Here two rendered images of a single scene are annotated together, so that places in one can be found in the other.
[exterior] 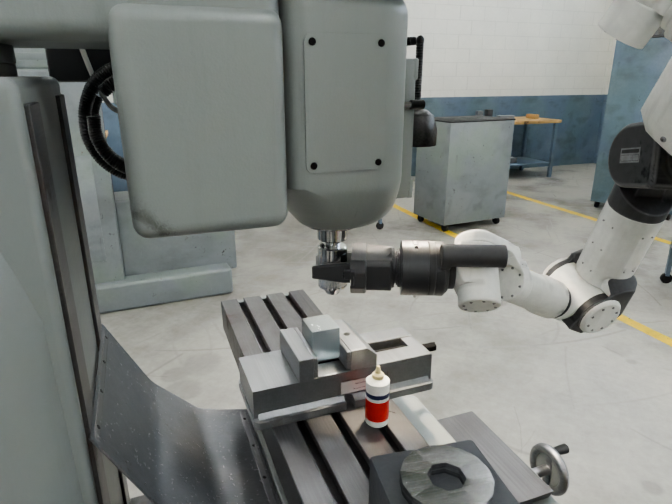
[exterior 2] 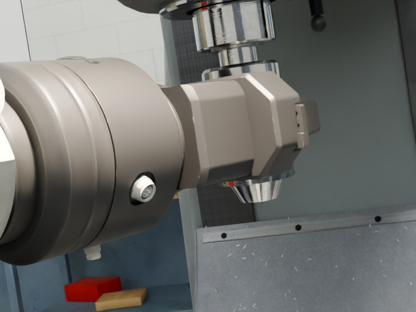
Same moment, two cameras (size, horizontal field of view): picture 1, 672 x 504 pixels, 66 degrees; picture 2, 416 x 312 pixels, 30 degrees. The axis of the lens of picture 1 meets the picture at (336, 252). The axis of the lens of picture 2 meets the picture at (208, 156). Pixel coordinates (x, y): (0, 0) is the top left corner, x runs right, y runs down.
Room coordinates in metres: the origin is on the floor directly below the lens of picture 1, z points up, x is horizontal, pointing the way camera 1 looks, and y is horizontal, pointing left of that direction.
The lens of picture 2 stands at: (1.04, -0.39, 1.24)
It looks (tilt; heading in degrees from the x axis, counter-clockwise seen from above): 3 degrees down; 126
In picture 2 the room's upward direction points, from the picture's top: 9 degrees counter-clockwise
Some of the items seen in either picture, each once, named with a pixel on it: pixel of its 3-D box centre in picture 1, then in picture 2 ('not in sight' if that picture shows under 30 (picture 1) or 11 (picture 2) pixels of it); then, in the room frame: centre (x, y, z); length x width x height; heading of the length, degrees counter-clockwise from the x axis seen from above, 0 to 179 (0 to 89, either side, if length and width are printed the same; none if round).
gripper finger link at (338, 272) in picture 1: (331, 273); not in sight; (0.76, 0.01, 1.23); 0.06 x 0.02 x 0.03; 86
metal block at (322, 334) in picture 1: (320, 337); not in sight; (0.85, 0.03, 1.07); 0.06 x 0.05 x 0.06; 21
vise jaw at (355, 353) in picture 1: (348, 342); not in sight; (0.87, -0.02, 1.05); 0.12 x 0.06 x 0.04; 21
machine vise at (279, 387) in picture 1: (335, 361); not in sight; (0.86, 0.00, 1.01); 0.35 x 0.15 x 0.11; 111
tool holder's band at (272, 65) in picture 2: (332, 248); (241, 73); (0.79, 0.01, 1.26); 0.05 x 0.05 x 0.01
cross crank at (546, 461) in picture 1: (536, 472); not in sight; (0.96, -0.46, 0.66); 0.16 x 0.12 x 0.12; 111
